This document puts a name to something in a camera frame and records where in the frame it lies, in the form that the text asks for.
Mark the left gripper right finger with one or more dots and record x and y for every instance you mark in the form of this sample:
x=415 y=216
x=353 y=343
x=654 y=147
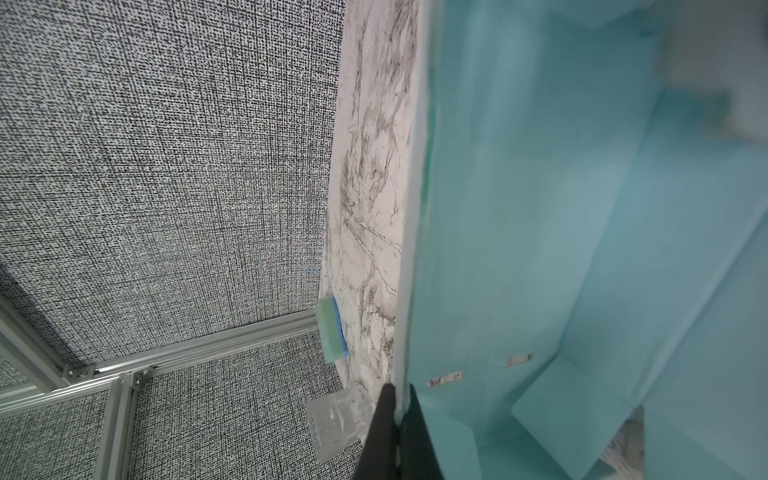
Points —
x=420 y=441

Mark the light blue paper box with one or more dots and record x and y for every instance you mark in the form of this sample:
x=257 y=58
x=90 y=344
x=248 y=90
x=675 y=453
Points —
x=587 y=292

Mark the teal sponge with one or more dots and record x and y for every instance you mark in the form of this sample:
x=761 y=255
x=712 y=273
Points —
x=330 y=328

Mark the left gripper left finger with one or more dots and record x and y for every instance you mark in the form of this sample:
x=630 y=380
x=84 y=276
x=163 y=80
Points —
x=379 y=456

